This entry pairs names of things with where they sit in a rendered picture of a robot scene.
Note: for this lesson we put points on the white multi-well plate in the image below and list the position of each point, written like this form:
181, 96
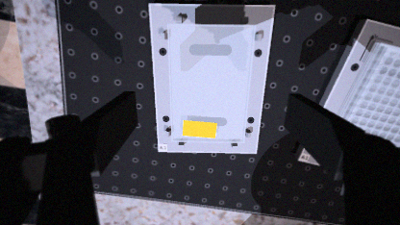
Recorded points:
373, 100

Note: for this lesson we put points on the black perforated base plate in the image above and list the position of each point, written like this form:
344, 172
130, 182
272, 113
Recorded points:
105, 49

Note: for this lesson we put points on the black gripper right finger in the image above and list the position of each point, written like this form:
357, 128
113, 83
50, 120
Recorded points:
369, 165

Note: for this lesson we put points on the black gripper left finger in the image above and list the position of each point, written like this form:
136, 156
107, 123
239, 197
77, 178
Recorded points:
75, 151

